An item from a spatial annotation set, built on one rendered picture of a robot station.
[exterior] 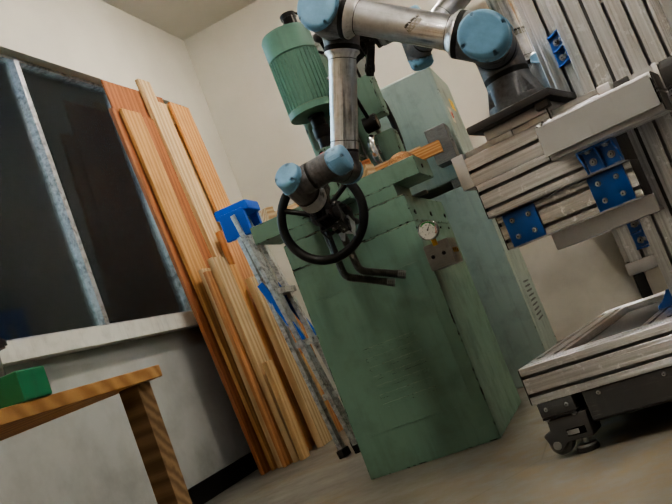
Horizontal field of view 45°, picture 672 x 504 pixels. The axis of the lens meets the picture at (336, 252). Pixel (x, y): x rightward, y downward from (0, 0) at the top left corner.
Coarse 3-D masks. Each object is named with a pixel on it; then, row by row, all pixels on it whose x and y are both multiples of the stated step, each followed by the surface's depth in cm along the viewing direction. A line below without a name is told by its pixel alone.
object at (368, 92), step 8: (360, 80) 293; (368, 80) 292; (360, 88) 293; (368, 88) 292; (376, 88) 294; (360, 96) 293; (368, 96) 292; (376, 96) 291; (368, 104) 292; (376, 104) 291; (384, 104) 296; (360, 112) 293; (368, 112) 292; (376, 112) 291; (384, 112) 293
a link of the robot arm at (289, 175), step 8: (280, 168) 208; (288, 168) 207; (296, 168) 206; (280, 176) 207; (288, 176) 206; (296, 176) 205; (304, 176) 206; (280, 184) 206; (288, 184) 205; (296, 184) 206; (304, 184) 207; (288, 192) 208; (296, 192) 208; (304, 192) 208; (312, 192) 211; (296, 200) 211; (304, 200) 211; (312, 200) 212
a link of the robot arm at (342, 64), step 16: (336, 48) 215; (352, 48) 223; (336, 64) 216; (352, 64) 217; (336, 80) 216; (352, 80) 217; (336, 96) 216; (352, 96) 217; (336, 112) 217; (352, 112) 217; (336, 128) 217; (352, 128) 217; (336, 144) 217; (352, 144) 217; (352, 176) 216
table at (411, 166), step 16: (400, 160) 255; (416, 160) 255; (368, 176) 258; (384, 176) 256; (400, 176) 254; (416, 176) 257; (432, 176) 270; (368, 192) 258; (272, 224) 269; (288, 224) 267; (256, 240) 271; (272, 240) 274
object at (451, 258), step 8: (440, 240) 247; (448, 240) 247; (424, 248) 249; (432, 248) 248; (440, 248) 247; (448, 248) 246; (456, 248) 252; (432, 256) 248; (440, 256) 247; (448, 256) 246; (456, 256) 249; (432, 264) 248; (440, 264) 247; (448, 264) 246
